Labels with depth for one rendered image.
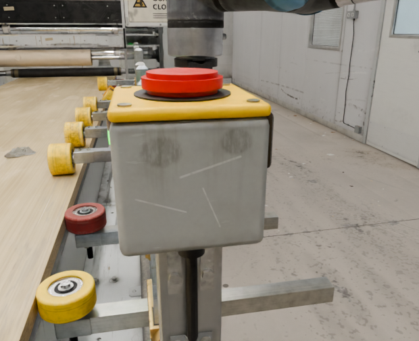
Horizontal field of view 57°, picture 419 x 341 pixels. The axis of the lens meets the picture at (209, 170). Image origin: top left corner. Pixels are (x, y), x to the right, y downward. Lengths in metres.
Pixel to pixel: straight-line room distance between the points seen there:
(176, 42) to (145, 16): 2.60
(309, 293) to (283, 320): 1.26
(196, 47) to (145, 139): 0.46
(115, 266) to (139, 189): 0.99
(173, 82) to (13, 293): 0.50
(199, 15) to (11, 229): 0.51
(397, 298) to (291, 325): 0.60
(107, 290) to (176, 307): 0.85
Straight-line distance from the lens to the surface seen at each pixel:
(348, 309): 2.06
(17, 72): 3.42
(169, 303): 0.23
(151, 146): 0.16
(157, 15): 3.23
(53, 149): 1.03
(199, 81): 0.18
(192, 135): 0.16
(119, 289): 1.07
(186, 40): 0.62
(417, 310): 2.18
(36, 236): 0.77
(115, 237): 0.83
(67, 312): 0.59
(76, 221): 0.80
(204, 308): 0.23
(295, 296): 0.66
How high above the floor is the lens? 1.25
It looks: 20 degrees down
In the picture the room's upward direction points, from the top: straight up
